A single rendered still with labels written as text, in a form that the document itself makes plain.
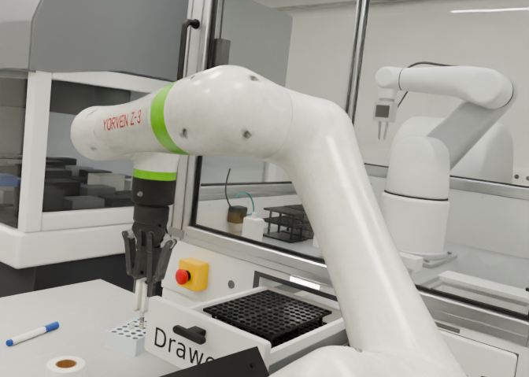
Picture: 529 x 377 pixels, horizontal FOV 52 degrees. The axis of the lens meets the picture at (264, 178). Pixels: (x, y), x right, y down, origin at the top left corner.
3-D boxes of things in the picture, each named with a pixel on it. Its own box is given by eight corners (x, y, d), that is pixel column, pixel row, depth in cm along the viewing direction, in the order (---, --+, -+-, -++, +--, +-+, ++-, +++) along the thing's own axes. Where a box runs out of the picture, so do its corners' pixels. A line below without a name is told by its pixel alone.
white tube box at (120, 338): (135, 357, 116) (136, 340, 116) (103, 347, 119) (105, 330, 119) (166, 338, 128) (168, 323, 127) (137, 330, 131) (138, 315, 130)
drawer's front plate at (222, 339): (258, 408, 90) (265, 345, 89) (143, 349, 107) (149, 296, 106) (264, 404, 91) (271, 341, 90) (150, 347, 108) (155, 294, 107)
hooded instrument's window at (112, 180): (18, 231, 154) (29, 72, 150) (-173, 156, 261) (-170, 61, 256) (261, 209, 245) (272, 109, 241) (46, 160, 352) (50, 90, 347)
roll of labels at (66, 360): (82, 393, 99) (83, 372, 99) (41, 393, 98) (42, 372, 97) (86, 375, 106) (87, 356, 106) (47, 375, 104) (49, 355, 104)
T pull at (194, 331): (201, 345, 92) (201, 338, 92) (171, 332, 97) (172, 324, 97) (215, 341, 95) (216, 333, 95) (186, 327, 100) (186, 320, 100)
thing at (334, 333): (258, 392, 92) (262, 358, 91) (157, 342, 107) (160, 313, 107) (364, 335, 124) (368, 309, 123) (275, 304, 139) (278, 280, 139)
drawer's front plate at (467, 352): (506, 415, 96) (516, 356, 95) (360, 360, 114) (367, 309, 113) (508, 412, 98) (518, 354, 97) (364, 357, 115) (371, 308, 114)
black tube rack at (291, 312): (268, 368, 101) (271, 335, 100) (200, 338, 111) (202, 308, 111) (328, 339, 118) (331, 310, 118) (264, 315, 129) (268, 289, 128)
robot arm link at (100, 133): (213, 157, 87) (214, 87, 87) (149, 153, 80) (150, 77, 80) (115, 164, 115) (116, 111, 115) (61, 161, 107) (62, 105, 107)
